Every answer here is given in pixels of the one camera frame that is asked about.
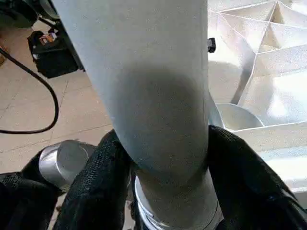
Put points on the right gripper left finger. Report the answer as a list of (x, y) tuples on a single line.
[(96, 191)]

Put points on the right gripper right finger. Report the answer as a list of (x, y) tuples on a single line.
[(251, 191)]

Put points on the white plastic table top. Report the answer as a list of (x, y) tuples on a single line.
[(263, 83)]

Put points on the white plastic table leg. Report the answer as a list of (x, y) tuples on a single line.
[(144, 72)]

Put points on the silver cylindrical robot joint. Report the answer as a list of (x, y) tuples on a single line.
[(62, 163)]

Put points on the black box with orange label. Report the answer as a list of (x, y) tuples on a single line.
[(55, 62)]

